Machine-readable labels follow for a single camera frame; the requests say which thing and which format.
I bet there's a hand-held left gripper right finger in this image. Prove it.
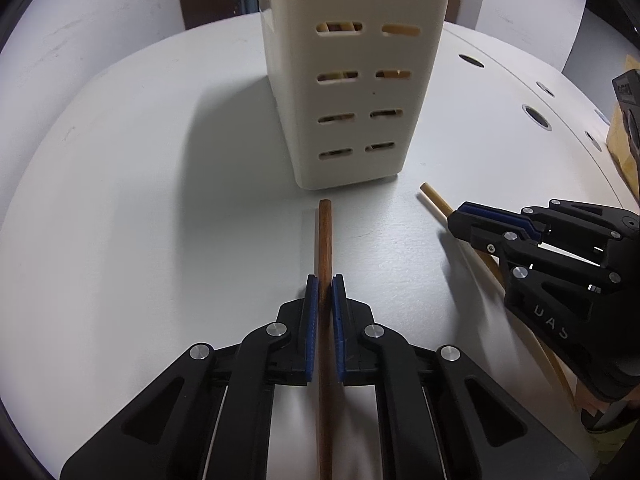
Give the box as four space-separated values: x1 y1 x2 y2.
331 274 591 480

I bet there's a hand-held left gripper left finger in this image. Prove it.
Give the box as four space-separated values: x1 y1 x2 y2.
60 274 321 480

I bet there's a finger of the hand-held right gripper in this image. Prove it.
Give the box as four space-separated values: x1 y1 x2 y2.
447 212 624 294
457 199 640 250

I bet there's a light bamboo chopstick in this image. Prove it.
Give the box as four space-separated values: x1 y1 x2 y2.
419 182 577 406

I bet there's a dark brown wooden chopstick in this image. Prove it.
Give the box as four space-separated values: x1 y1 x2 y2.
315 200 335 480

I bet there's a cream slotted utensil holder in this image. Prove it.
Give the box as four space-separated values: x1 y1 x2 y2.
259 0 449 191

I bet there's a person's right hand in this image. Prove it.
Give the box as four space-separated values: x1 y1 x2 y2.
575 377 613 431

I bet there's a yellowish box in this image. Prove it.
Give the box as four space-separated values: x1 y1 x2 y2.
606 54 640 198

